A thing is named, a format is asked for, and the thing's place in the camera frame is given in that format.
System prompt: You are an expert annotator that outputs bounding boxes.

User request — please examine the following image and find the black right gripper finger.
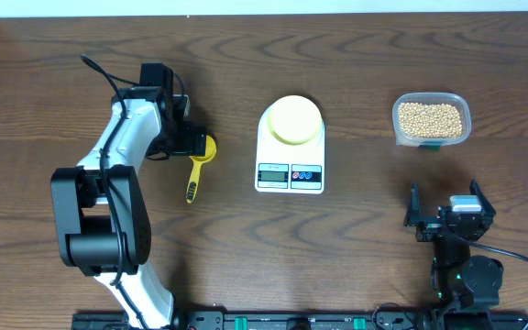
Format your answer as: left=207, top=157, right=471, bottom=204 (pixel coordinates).
left=469, top=179, right=496, bottom=215
left=405, top=182, right=421, bottom=220

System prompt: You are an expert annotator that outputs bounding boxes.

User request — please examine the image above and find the yellow measuring scoop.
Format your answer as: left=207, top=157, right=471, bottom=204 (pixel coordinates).
left=186, top=136, right=217, bottom=204

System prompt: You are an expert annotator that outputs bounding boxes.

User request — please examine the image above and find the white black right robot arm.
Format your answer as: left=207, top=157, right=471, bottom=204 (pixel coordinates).
left=404, top=180, right=503, bottom=329

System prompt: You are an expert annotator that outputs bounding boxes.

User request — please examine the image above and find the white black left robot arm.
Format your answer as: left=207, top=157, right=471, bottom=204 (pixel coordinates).
left=50, top=86, right=207, bottom=329

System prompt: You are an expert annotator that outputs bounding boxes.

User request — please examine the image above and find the white digital kitchen scale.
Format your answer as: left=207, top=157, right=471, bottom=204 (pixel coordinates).
left=254, top=106, right=325, bottom=194

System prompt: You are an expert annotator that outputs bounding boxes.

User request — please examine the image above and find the pale yellow bowl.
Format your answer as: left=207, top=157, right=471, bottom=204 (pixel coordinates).
left=267, top=95, right=323, bottom=146

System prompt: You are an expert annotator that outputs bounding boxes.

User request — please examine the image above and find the clear container of soybeans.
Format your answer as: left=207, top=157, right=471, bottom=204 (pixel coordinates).
left=392, top=92, right=471, bottom=149

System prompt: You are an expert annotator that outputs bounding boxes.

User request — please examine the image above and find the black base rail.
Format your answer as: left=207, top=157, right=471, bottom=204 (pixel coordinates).
left=71, top=310, right=528, bottom=330

